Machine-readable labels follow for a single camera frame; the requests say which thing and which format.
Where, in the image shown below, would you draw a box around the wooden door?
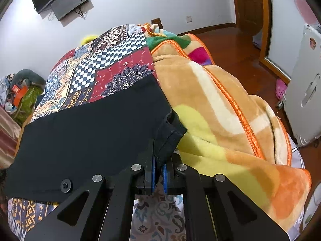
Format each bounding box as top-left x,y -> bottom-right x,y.
230,0 -> 272,36

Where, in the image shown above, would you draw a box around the yellow object behind bed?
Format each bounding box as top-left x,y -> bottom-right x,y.
80,35 -> 98,45

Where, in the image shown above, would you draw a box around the orange box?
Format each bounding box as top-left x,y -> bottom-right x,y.
12,84 -> 28,107

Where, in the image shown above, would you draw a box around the pink croc shoe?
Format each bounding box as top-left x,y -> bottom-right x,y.
275,78 -> 287,100

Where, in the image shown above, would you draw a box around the grey plush toy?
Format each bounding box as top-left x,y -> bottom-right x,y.
10,69 -> 46,90

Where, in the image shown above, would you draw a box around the orange yellow fleece blanket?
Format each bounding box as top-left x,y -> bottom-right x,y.
142,23 -> 311,231

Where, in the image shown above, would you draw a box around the white wall socket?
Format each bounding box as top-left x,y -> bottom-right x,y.
186,16 -> 193,23

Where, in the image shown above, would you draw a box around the patchwork patterned bedsheet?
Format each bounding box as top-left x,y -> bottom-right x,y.
7,24 -> 186,241

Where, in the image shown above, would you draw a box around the green patterned storage bag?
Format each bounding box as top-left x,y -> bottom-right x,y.
11,85 -> 43,127

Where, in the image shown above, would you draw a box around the black pants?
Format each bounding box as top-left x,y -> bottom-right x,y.
4,75 -> 187,202

